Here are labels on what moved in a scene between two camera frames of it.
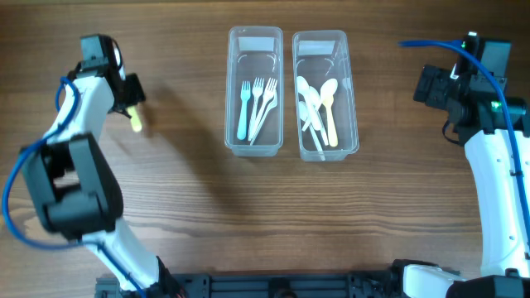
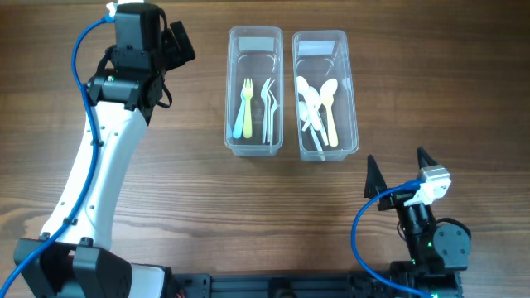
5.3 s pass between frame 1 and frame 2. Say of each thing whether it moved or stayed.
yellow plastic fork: moved
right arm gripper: moved
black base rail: stayed
